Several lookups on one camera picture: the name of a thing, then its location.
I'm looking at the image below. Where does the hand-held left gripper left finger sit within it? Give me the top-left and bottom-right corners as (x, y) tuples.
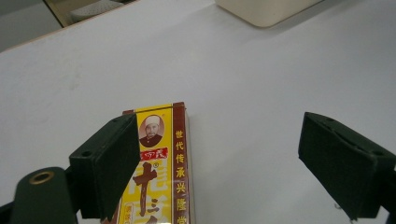
(68, 113), (141, 222)

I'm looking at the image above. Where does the yellow and red spice box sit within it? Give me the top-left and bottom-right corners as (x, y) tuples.
(100, 101), (197, 224)

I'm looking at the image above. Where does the white perforated object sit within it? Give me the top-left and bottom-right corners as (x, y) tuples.
(69, 0), (126, 23)

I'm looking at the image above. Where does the white plastic divided container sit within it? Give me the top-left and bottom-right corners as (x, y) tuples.
(214, 0), (325, 29)

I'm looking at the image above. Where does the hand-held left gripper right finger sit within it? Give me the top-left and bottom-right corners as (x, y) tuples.
(297, 111), (396, 221)

